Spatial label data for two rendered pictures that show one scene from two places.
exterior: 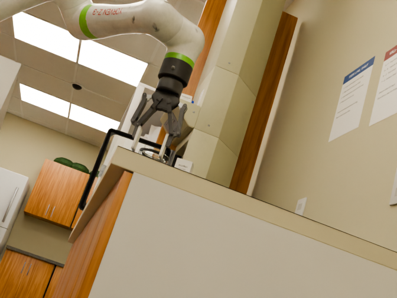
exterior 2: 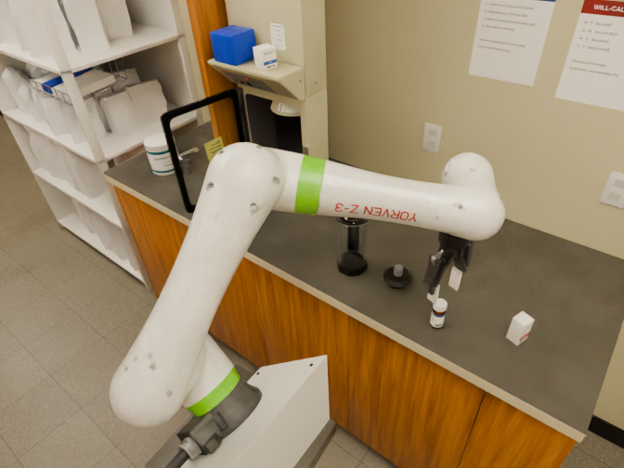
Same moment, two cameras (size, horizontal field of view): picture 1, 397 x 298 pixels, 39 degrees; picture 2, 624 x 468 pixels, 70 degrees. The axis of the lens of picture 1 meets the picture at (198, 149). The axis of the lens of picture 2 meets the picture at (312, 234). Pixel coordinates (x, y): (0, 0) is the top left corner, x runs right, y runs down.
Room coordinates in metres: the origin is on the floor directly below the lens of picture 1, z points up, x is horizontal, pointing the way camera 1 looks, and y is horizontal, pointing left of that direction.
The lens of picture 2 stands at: (1.12, 0.93, 1.97)
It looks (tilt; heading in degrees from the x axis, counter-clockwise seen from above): 39 degrees down; 321
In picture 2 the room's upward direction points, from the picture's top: 3 degrees counter-clockwise
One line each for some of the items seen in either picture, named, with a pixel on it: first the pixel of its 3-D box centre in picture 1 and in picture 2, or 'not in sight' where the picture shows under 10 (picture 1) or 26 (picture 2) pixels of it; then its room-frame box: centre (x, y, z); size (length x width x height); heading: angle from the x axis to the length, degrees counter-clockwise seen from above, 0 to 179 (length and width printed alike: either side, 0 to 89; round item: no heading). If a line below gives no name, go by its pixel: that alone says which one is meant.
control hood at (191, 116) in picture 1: (176, 122); (255, 79); (2.33, 0.13, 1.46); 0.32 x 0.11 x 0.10; 10
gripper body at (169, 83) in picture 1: (166, 96); (453, 242); (1.54, 0.14, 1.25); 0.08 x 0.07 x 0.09; 82
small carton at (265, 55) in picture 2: (184, 103); (265, 57); (2.28, 0.12, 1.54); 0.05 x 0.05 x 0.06; 88
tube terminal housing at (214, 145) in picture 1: (205, 165); (294, 100); (2.37, -0.05, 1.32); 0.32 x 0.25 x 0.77; 10
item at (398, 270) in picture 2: not in sight; (397, 274); (1.73, 0.09, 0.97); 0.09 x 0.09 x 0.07
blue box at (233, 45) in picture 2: not in sight; (234, 45); (2.41, 0.14, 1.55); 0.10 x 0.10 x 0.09; 10
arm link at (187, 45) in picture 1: (183, 44); (465, 185); (1.53, 0.14, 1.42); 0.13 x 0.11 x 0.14; 131
